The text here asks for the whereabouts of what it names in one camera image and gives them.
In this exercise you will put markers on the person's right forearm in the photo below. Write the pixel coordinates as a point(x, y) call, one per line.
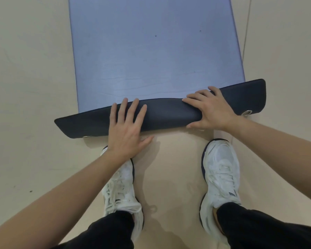
point(282, 152)

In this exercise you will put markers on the person's left white sneaker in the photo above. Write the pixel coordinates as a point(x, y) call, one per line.
point(121, 189)

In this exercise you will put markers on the person's white sneaker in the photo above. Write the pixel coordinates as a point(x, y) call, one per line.
point(121, 189)
point(223, 173)

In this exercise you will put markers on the grey yoga mat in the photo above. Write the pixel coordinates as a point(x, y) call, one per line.
point(158, 49)

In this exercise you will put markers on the person's right hand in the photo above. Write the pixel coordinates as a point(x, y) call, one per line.
point(215, 111)

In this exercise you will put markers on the person's left hand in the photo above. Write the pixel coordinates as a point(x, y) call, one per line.
point(124, 137)

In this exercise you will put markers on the person's left forearm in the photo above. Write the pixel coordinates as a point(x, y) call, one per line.
point(54, 202)

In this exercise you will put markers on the person's right white sneaker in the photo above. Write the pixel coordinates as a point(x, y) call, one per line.
point(223, 173)

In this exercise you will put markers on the black trousers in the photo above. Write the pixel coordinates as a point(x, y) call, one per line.
point(248, 228)

